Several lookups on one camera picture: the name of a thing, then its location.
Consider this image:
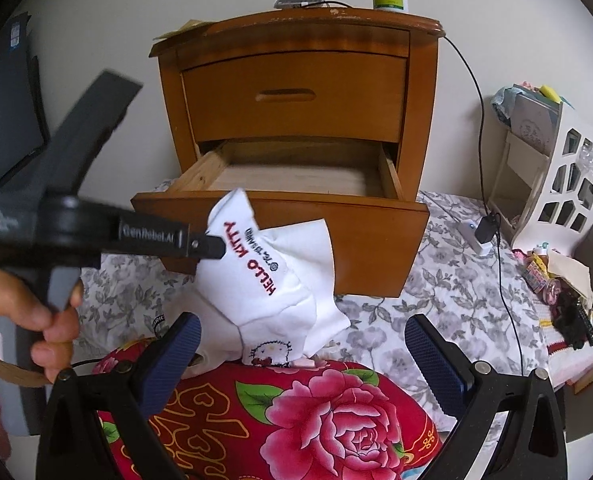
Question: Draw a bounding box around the black cable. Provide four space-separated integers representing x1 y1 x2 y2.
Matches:
300 1 525 377

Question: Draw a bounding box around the white cutout organizer rack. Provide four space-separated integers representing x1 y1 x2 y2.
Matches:
490 109 593 252

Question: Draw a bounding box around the black knit item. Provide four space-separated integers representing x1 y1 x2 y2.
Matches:
550 291 593 352

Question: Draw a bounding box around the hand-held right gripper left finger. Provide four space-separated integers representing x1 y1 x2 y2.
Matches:
36 312 203 480

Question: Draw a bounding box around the red white woven mat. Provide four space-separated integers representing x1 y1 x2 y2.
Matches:
543 304 593 394

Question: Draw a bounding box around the beige paper sheet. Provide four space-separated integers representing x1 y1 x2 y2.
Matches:
153 19 210 41

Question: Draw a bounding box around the white cartoon print underwear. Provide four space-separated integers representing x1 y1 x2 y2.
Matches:
195 187 352 369

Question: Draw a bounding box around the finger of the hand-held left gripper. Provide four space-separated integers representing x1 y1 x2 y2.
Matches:
109 214 228 262

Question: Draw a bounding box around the grey printed box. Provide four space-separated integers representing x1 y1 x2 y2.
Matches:
510 94 563 154

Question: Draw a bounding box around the tan strap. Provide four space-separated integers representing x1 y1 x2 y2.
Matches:
0 354 53 389

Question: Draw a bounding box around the dark blue cabinet panel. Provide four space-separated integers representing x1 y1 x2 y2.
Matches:
0 11 53 187

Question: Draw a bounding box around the white power strip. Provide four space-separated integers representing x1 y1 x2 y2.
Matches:
457 219 493 259

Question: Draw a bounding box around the black power adapter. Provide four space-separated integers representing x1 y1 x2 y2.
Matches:
475 214 500 247

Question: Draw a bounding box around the wooden nightstand drawer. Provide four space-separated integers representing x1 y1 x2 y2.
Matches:
179 51 410 144
130 139 432 299

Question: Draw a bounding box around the grey floral bedsheet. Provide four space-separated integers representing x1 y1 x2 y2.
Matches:
73 176 553 422

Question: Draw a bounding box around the black printed strap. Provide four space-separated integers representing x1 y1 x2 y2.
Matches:
151 311 170 342

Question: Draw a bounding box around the person's left hand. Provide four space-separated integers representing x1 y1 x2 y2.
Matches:
0 266 84 397

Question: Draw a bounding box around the teal plastic bag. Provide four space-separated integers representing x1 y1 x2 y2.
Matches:
491 84 528 124

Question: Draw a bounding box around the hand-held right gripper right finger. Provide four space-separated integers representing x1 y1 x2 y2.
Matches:
405 313 570 480

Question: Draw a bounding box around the wooden nightstand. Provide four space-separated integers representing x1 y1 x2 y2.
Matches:
148 6 448 299

